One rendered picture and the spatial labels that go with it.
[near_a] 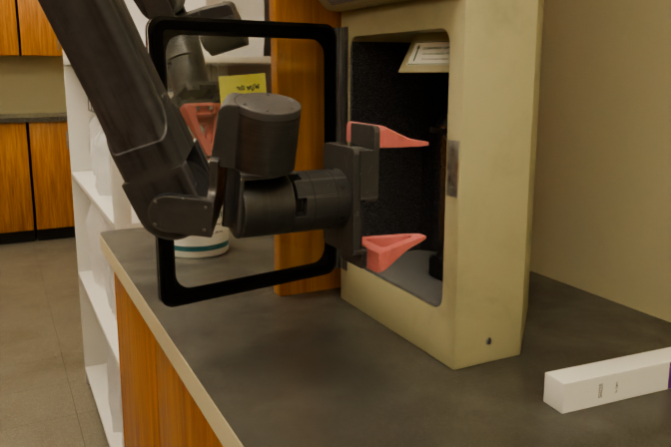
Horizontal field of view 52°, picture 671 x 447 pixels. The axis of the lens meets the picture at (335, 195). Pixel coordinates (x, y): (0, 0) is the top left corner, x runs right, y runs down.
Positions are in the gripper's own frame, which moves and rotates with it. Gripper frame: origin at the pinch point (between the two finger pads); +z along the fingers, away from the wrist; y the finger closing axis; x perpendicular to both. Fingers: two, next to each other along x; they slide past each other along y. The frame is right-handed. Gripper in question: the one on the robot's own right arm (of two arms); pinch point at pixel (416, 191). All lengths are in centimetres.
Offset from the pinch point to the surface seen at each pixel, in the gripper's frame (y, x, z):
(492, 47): 14.9, 8.8, 16.2
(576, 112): 5, 32, 55
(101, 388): -112, 209, -8
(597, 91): 9, 28, 55
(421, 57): 13.9, 20.9, 14.2
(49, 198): -86, 510, -2
